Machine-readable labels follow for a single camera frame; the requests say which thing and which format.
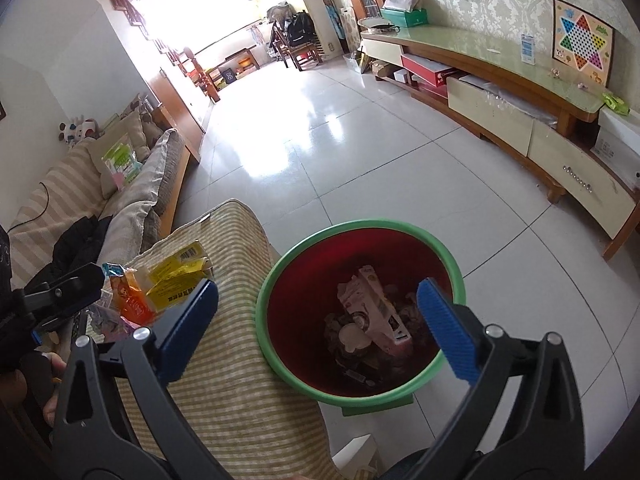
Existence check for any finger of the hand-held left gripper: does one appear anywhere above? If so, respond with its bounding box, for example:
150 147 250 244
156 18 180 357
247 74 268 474
31 307 93 346
22 262 107 317

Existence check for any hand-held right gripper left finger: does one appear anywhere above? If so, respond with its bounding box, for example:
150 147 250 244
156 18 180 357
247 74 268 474
50 277 221 480

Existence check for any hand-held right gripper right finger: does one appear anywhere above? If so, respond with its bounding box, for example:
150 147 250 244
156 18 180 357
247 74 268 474
410 277 586 480

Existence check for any yellow box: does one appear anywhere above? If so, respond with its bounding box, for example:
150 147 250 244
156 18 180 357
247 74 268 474
147 240 216 311

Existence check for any silver foil packet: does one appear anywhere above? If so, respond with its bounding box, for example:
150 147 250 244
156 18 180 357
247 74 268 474
90 306 146 343

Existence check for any orange snack packet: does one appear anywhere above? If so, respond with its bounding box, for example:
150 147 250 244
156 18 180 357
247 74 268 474
102 262 161 326

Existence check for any pink snack packet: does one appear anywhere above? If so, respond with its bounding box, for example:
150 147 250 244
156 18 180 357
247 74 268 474
337 265 413 358

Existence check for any white plastic lid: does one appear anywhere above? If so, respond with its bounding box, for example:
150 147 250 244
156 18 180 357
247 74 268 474
337 322 373 353

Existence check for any red bin with green rim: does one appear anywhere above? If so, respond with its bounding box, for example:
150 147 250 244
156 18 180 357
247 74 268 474
255 218 467 416

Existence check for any person's left hand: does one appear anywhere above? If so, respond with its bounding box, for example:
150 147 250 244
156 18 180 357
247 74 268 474
42 354 68 428

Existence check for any black jacket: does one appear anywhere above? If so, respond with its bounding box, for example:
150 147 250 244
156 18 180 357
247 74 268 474
50 216 112 281

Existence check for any striped tablecloth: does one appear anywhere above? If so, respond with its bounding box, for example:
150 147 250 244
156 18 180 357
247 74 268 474
115 199 333 480

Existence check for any beige striped sofa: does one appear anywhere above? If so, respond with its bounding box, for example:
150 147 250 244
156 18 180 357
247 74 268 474
0 127 193 291

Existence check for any green pink packet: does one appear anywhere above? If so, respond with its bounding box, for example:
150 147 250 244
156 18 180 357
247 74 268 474
101 141 143 191

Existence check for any white cardboard piece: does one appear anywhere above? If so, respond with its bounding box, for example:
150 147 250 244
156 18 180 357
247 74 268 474
331 434 383 480

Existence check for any cow plush toy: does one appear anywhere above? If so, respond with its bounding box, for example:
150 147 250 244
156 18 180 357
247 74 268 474
57 117 101 147

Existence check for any plain beige cushion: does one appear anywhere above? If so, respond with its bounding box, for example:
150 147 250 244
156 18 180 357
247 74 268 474
97 110 151 201

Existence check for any white cardboard box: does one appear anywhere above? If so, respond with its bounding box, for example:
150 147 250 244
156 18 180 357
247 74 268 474
590 105 640 181

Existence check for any red flat box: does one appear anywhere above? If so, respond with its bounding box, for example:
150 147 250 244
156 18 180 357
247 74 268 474
400 53 458 88

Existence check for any small green packet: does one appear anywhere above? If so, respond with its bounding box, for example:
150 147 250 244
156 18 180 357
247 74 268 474
601 92 632 116

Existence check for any open cardboard box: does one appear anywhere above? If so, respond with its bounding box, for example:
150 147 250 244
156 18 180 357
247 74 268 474
345 50 373 73

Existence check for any wooden television cabinet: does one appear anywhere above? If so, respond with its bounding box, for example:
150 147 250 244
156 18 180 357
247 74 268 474
360 22 640 261

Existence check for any wooden chair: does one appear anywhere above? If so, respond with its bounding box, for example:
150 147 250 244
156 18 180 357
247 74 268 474
285 35 326 72

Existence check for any green box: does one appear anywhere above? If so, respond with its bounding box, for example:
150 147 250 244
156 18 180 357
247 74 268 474
381 7 430 28

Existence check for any shallow metal pan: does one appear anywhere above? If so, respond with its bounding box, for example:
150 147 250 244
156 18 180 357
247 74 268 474
357 17 401 33

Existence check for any star checkers game board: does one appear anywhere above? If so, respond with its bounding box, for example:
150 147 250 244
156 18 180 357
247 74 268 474
551 0 615 87

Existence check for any black backpack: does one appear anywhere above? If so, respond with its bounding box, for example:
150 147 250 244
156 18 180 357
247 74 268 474
285 10 316 46

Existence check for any wooden stair post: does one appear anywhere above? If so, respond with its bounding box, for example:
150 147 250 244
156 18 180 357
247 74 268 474
182 47 221 103

